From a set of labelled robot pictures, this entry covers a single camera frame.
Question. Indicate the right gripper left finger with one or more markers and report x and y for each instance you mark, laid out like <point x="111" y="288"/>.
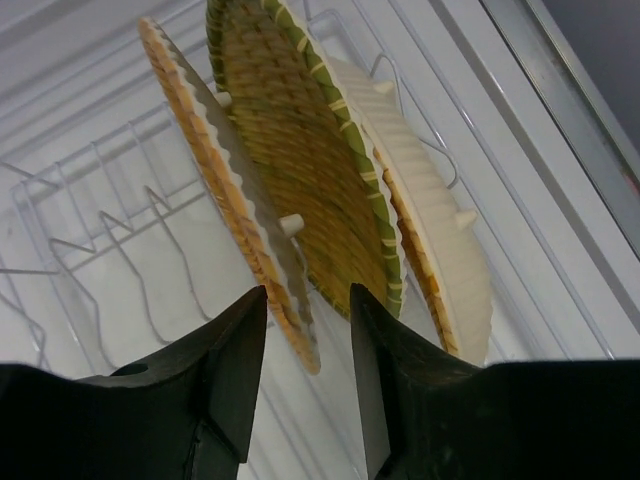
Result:
<point x="185" y="411"/>

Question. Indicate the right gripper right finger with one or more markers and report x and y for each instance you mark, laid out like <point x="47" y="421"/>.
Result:
<point x="426" y="414"/>

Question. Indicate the round orange woven plate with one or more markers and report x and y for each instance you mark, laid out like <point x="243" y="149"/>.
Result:
<point x="222" y="159"/>

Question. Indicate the yellow round woven plate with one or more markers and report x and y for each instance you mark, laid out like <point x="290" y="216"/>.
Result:
<point x="309" y="147"/>

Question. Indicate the small orange woven plate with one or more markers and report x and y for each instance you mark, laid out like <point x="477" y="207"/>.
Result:
<point x="438" y="236"/>

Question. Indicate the white wire dish rack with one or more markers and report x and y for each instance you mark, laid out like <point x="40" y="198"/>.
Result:
<point x="113" y="247"/>

